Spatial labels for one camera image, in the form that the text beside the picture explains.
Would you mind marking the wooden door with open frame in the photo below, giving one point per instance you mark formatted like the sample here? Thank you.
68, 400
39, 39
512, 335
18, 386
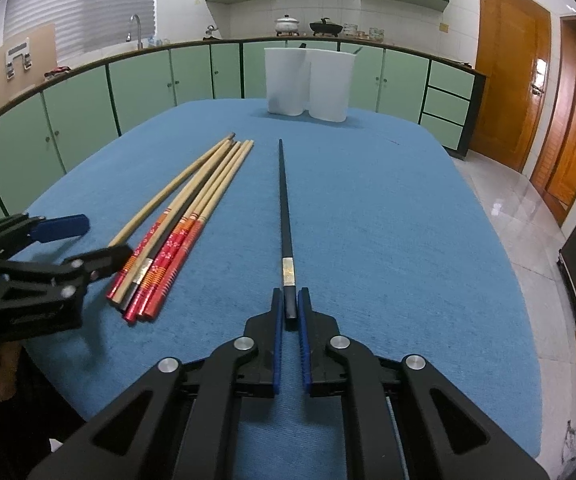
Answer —
575, 125

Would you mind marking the black wok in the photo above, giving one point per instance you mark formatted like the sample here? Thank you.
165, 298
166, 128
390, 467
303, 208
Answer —
325, 26

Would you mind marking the red floral chopstick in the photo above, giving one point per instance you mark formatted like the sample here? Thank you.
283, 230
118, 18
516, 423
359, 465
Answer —
168, 250
143, 242

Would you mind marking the white cooking pot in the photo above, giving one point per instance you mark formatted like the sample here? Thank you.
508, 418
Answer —
287, 25

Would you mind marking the white cup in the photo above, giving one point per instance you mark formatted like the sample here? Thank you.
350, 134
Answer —
329, 87
285, 82

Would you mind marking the blue tablecloth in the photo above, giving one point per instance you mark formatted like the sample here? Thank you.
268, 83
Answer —
393, 235

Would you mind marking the black chopstick with silver band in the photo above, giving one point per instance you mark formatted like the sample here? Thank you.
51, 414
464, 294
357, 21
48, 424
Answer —
284, 210
156, 251

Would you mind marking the red striped chopstick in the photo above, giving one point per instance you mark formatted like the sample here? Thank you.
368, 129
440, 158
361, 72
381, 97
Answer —
180, 246
191, 240

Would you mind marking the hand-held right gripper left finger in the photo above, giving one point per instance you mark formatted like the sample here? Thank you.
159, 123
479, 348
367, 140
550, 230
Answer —
278, 345

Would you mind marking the chrome sink faucet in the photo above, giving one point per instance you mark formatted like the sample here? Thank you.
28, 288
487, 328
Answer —
137, 25

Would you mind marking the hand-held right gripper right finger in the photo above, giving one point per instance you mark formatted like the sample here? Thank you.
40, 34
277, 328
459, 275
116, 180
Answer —
304, 345

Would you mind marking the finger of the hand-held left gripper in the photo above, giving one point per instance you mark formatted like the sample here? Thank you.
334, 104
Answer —
103, 260
63, 227

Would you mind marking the stacked dishes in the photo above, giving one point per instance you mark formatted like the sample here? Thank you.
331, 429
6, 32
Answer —
365, 33

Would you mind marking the window blind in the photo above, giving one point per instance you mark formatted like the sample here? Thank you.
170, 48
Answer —
68, 5

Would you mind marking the plain bamboo chopstick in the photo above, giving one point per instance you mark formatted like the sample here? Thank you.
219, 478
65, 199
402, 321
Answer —
168, 191

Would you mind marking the green lower kitchen cabinets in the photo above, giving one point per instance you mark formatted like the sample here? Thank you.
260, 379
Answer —
143, 90

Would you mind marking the metal kettle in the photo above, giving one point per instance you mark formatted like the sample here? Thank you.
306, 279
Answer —
212, 31

